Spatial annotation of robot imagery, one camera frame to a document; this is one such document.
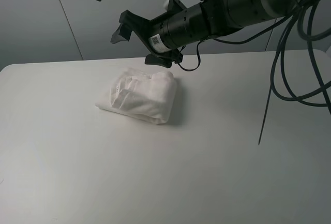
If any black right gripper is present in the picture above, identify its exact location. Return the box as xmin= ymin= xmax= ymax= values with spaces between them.
xmin=111 ymin=10 xmax=183 ymax=68

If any white towel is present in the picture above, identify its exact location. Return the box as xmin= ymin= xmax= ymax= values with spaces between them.
xmin=96 ymin=68 xmax=177 ymax=125

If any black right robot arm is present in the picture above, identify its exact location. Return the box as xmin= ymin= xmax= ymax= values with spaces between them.
xmin=111 ymin=0 xmax=303 ymax=68

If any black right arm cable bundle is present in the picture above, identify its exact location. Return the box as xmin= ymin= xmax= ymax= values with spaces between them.
xmin=178 ymin=0 xmax=331 ymax=146

